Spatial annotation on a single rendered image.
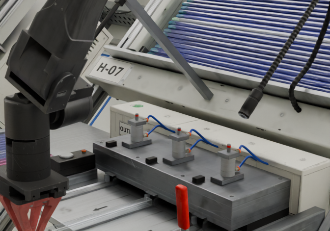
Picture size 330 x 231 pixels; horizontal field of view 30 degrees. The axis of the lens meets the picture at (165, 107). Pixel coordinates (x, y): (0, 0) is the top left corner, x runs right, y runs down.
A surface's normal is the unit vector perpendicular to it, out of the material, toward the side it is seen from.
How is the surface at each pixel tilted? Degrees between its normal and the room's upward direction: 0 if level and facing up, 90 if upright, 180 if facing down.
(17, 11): 90
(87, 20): 94
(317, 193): 90
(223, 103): 90
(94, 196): 44
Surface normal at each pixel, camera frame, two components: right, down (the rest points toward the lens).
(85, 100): 0.80, -0.10
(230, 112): -0.52, -0.57
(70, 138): 0.02, -0.97
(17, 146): -0.27, 0.25
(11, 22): 0.66, 0.20
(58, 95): 0.73, 0.58
